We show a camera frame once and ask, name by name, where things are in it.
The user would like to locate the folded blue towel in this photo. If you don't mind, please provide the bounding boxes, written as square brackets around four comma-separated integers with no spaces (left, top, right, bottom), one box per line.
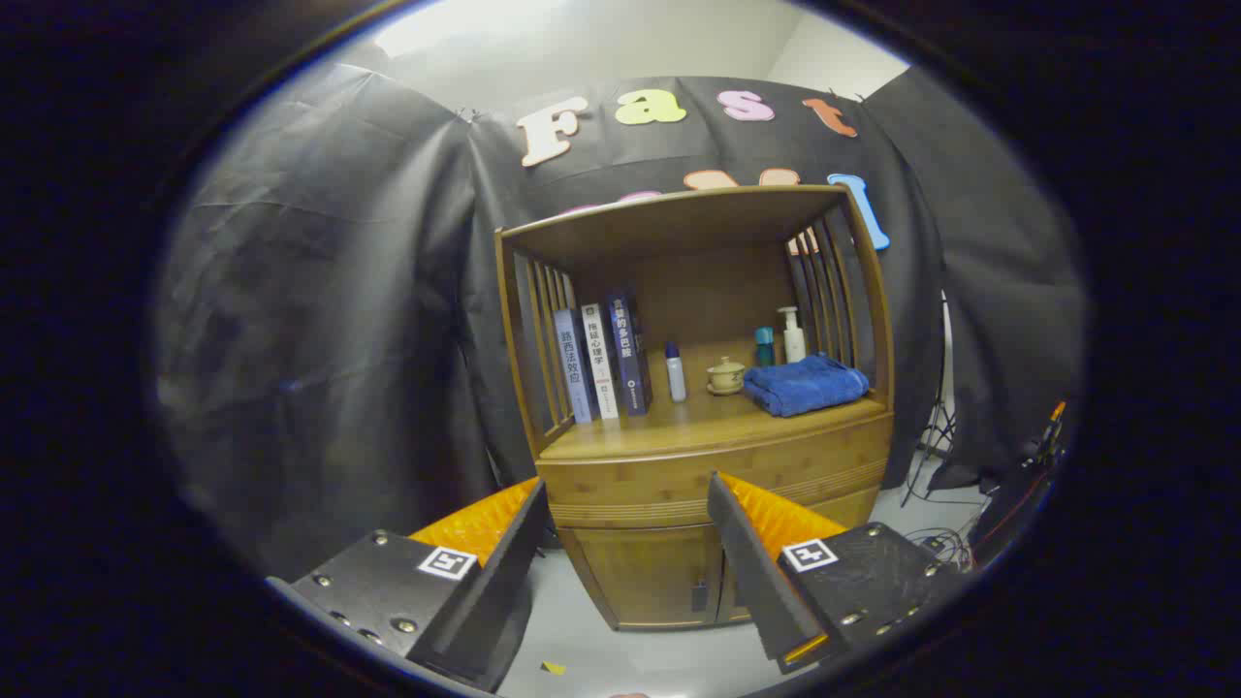
[742,353,871,419]

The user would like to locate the black backdrop cloth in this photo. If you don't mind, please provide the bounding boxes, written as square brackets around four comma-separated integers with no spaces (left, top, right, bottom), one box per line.
[155,63,1087,583]

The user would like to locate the light blue book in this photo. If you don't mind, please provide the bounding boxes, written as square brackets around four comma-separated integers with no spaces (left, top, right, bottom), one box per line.
[553,308,600,425]

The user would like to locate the black equipment with orange clip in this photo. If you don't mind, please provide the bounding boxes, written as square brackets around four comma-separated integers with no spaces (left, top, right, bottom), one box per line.
[970,399,1067,568]

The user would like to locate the white book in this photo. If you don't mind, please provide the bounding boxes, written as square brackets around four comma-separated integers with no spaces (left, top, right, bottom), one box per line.
[580,302,621,421]

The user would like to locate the black tripod stand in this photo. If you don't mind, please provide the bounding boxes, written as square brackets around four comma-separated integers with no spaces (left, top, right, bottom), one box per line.
[900,388,961,507]

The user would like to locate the wooden countertop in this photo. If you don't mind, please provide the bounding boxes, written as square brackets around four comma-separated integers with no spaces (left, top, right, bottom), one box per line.
[538,334,888,461]

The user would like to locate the wooden cabinet with hutch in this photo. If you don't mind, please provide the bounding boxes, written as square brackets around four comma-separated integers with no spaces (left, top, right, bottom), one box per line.
[494,184,896,633]

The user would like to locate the white pump bottle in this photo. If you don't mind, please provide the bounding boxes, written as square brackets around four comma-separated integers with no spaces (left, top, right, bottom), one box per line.
[776,306,808,365]

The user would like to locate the tangled floor cables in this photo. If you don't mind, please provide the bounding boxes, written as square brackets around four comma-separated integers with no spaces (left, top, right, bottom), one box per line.
[907,528,975,573]

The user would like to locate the dark blue book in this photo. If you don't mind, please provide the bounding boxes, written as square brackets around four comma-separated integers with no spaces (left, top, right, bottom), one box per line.
[606,291,653,418]

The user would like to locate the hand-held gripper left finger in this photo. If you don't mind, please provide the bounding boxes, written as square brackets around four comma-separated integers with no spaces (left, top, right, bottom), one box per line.
[267,475,551,694]

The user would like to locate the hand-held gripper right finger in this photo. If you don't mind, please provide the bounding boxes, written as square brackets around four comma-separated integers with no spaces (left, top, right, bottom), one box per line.
[706,471,971,677]

